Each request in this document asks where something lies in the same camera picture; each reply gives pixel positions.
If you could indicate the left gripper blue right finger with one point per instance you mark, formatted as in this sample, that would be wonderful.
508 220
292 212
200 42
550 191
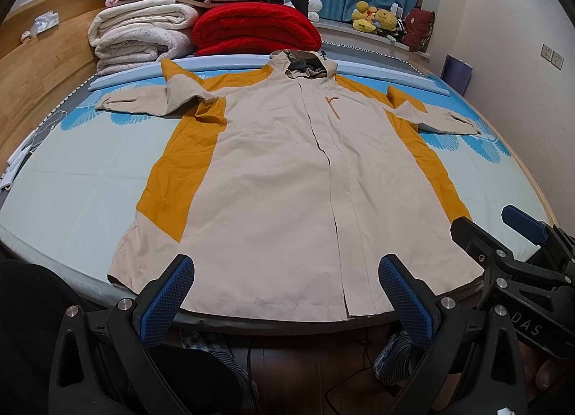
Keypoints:
413 301

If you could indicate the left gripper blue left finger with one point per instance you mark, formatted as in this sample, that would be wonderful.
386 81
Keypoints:
161 299

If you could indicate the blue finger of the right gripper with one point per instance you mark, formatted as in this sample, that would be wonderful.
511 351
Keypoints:
496 260
530 228

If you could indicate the beige and orange hooded jacket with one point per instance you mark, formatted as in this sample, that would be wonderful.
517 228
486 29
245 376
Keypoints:
286 185

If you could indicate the blue striped slipper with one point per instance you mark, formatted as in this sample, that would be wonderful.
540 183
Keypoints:
394 363

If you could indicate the blue patterned bed sheet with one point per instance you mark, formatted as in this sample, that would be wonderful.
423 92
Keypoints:
74 183

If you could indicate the dark red plush bag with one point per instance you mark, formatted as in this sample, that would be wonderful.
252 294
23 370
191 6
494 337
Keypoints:
418 25

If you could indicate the wooden headboard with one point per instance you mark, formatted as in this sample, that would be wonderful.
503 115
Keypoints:
39 73

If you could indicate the yellow plush toys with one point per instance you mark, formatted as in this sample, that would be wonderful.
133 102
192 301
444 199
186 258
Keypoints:
370 19

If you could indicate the cream folded quilt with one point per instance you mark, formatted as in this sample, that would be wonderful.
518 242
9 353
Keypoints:
133 34

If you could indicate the red folded blanket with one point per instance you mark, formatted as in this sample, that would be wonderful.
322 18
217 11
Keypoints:
253 28

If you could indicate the white plush toy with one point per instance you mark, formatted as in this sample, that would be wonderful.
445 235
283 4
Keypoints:
314 8

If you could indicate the wall power socket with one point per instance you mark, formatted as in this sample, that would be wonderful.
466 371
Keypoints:
552 57

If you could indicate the purple box by wall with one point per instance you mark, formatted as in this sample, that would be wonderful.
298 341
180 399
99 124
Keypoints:
457 74

